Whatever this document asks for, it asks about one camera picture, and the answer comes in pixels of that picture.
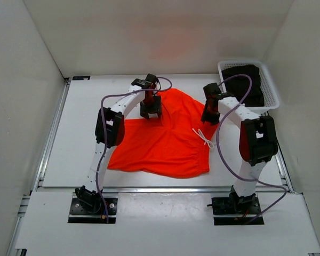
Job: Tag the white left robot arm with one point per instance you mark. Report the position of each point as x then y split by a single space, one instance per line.
110 132

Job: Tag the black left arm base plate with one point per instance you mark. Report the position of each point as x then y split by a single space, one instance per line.
79 212

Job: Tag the orange shorts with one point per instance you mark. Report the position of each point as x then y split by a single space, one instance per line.
173 145

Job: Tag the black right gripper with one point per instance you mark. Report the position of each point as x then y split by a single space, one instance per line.
205 118

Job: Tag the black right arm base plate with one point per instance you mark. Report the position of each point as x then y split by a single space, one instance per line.
225 214

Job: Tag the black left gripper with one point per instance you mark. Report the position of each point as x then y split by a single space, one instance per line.
155 109

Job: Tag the white plastic basket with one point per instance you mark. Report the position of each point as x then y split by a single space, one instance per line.
267 84

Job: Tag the aluminium table edge rail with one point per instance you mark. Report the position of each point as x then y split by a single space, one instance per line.
71 148

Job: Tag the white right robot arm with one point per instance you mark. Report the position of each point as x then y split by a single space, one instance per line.
257 142

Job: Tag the black folded shorts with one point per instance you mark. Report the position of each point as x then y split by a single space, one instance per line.
238 86

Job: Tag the black corner label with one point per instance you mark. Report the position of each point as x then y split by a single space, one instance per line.
81 78

